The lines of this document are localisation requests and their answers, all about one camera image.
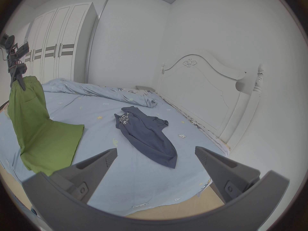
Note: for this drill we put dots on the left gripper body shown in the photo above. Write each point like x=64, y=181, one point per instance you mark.
x=16, y=67

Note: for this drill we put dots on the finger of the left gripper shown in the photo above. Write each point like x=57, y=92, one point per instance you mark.
x=13, y=80
x=22, y=82

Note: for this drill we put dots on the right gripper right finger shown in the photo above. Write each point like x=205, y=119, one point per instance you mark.
x=228, y=177

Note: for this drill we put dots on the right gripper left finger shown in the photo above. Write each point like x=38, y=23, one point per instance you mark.
x=89, y=174

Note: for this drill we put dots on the green shorts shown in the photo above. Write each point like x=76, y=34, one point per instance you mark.
x=36, y=129

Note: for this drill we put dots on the bed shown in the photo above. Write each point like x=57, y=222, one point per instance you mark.
x=108, y=153

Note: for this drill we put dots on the white wardrobe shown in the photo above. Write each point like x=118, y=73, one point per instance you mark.
x=62, y=44

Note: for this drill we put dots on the dark blue printed T-shirt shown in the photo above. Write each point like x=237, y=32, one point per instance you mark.
x=149, y=136

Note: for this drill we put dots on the pale blue quilt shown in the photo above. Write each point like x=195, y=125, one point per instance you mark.
x=103, y=91

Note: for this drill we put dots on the grey bedside table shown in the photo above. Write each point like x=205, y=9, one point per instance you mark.
x=144, y=88

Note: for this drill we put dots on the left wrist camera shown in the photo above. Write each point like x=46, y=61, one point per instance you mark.
x=22, y=48

